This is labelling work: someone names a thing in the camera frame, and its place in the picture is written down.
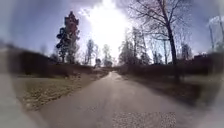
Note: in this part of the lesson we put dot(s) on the group of distant trees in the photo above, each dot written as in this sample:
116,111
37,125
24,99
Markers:
106,59

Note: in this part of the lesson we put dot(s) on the large bare tree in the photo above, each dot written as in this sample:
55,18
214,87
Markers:
172,45

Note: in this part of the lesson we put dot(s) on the grey asphalt path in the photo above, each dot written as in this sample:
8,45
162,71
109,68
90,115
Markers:
113,100

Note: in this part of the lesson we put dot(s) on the dry grass strip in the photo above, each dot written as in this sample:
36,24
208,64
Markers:
46,88

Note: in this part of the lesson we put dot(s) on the dark hedge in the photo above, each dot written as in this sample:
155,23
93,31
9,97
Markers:
60,67
150,69

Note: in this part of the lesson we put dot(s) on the dry grass verge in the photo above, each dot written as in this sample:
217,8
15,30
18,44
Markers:
180,89

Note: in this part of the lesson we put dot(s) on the tall dark conifer tree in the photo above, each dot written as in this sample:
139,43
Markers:
68,36

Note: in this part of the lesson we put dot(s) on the dark bushy trees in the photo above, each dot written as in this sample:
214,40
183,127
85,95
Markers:
128,53

